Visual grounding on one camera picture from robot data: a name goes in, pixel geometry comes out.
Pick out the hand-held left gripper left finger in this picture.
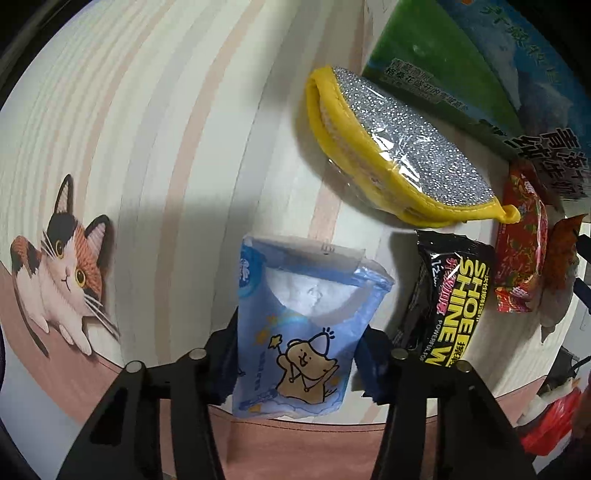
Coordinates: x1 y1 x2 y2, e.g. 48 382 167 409
56 323 241 480

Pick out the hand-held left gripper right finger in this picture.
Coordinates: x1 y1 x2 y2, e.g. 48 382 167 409
353 329 539 480

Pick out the blue tissue packet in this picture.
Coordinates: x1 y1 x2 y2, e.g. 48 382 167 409
231 234 396 418

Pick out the black shoe wipe packet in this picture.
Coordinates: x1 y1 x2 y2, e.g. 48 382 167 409
394 229 496 367

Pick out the cat print striped mat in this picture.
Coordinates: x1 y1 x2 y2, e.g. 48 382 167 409
0 0 583 480

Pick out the red plastic bag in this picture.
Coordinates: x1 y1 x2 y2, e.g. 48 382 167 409
519 385 583 455

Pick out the red snack packet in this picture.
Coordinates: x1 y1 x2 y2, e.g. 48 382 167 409
493 161 549 313

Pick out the orange snack packet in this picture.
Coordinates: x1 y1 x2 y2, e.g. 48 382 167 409
538 213 588 340

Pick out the yellow silver scrubbing pad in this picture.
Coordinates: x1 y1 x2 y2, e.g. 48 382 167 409
305 65 520 228

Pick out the green blue printed box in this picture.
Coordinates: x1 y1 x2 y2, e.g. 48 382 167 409
361 0 591 201

